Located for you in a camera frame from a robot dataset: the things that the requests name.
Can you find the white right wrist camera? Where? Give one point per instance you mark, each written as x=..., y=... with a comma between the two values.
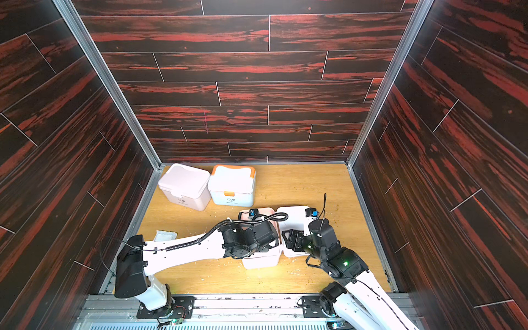
x=311, y=214

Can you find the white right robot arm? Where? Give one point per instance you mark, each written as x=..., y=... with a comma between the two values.
x=354, y=295

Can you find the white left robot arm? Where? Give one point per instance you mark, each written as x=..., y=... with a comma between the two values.
x=139, y=260

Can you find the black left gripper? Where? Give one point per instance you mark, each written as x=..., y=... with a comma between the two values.
x=267, y=247

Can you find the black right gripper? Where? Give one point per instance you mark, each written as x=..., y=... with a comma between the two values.
x=295, y=240

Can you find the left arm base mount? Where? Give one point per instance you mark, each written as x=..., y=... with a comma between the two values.
x=179, y=307

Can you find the white gauze packet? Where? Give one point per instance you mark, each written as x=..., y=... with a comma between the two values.
x=162, y=235

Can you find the white orange-trimmed medicine chest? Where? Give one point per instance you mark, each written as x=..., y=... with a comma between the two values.
x=232, y=185

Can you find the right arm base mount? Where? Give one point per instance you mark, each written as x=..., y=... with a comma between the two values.
x=311, y=307

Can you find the pink rear medicine chest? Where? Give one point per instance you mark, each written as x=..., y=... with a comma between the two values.
x=186, y=186

